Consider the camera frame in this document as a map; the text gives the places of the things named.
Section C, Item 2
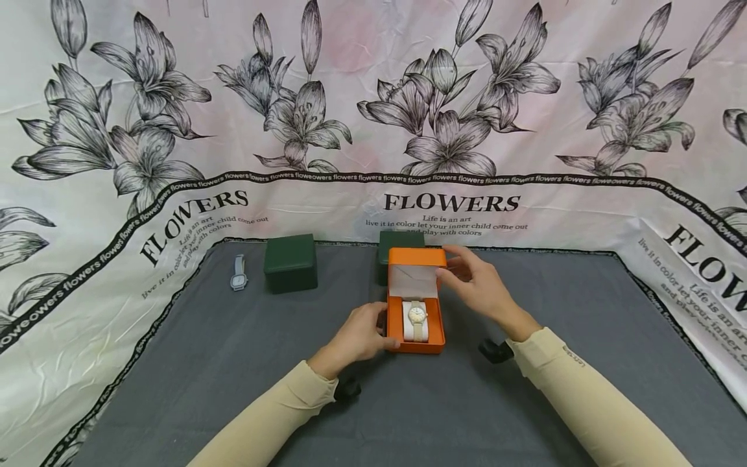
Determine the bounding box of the person's left hand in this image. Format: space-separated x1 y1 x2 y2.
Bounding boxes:
307 301 402 381

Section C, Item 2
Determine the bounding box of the person's right hand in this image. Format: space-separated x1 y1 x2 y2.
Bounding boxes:
435 245 543 342

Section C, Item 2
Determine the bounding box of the orange watch box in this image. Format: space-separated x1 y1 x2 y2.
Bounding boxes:
386 247 448 355

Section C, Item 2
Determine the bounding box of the person's right forearm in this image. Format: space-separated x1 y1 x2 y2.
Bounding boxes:
506 326 694 467

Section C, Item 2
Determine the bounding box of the person's left forearm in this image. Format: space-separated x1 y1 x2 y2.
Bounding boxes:
185 360 339 467

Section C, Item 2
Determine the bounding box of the white watch cushion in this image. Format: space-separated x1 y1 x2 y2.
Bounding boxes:
401 299 431 343

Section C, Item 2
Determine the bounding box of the gold wristwatch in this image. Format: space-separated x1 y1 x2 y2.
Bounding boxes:
407 300 429 343

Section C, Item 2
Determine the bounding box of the green watch box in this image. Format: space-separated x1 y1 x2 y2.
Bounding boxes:
263 233 319 294
376 230 426 287

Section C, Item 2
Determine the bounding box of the grey wristwatch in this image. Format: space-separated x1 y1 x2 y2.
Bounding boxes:
229 254 250 292

